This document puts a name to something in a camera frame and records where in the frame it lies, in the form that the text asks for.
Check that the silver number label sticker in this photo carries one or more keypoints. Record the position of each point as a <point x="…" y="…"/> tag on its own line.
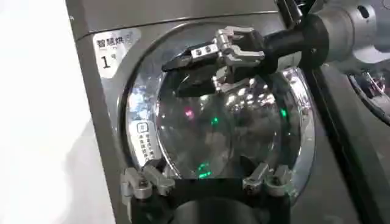
<point x="111" y="50"/>

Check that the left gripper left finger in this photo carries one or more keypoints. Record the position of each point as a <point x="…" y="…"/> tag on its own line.
<point x="143" y="185"/>

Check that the grey dryer numbered one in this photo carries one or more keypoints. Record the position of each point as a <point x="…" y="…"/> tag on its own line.
<point x="100" y="121"/>

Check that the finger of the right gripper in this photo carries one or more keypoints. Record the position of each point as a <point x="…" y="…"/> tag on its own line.
<point x="204" y="52"/>
<point x="198" y="86"/>

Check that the grey dryer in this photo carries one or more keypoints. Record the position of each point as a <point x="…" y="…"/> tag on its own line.
<point x="350" y="137"/>

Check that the white door instruction sticker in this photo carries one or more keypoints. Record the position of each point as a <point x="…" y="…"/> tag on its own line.
<point x="143" y="140"/>

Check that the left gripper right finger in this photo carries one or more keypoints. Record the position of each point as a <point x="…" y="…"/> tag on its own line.
<point x="275" y="182"/>

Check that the round glass dryer door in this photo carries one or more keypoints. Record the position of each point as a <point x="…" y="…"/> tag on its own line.
<point x="213" y="137"/>

